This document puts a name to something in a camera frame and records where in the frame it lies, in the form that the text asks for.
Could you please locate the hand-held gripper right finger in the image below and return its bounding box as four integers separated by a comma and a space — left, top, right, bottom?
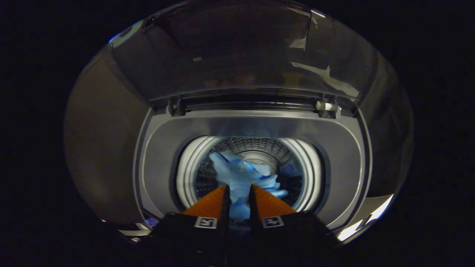
248, 184, 341, 267

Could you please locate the dark grey washing machine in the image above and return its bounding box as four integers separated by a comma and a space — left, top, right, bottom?
132, 95, 373, 238

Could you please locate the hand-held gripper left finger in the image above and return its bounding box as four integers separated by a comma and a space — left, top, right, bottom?
144, 184, 230, 267

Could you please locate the light blue polo shirt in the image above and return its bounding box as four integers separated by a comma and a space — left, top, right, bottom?
209, 150, 289, 222

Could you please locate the transparent washing machine lid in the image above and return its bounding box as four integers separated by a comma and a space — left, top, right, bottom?
108, 0, 376, 116

